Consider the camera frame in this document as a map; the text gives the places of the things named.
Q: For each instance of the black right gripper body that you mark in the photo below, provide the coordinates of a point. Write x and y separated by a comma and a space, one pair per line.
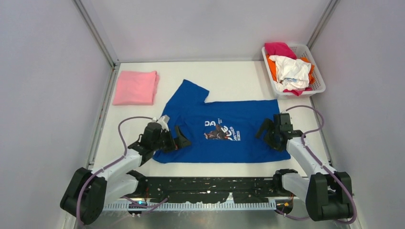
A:
270, 137

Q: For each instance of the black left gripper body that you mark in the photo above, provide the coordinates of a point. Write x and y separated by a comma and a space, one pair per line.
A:
165, 142

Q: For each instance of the blue printed t shirt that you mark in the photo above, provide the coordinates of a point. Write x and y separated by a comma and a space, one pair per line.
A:
219, 132

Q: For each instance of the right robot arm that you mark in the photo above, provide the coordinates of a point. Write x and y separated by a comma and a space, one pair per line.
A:
327, 193

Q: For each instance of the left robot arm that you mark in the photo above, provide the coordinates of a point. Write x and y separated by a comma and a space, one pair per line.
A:
89, 191

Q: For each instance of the white t shirt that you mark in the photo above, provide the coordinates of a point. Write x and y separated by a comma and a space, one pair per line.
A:
292, 74

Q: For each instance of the orange t shirt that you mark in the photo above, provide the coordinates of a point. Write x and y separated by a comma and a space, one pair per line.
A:
273, 70

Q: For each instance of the folded pink t shirt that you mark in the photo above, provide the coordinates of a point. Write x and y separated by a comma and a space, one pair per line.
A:
136, 88

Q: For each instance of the magenta t shirt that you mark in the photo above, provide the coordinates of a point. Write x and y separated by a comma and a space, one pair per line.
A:
281, 49

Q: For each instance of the white plastic basket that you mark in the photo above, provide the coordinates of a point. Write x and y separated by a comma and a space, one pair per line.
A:
318, 86

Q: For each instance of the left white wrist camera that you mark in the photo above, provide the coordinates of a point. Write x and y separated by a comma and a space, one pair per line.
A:
163, 121

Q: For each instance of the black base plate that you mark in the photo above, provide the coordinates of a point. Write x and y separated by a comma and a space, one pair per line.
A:
209, 190

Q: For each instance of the white slotted cable duct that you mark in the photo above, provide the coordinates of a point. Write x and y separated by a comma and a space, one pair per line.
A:
228, 205

